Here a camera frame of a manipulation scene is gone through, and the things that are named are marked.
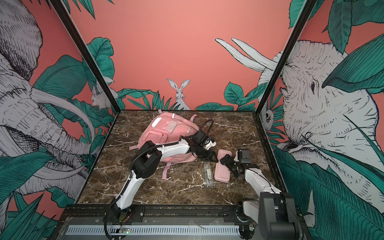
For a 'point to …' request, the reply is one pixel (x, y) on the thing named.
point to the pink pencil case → (222, 172)
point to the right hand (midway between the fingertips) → (224, 161)
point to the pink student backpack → (166, 128)
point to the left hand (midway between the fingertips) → (217, 160)
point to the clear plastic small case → (208, 175)
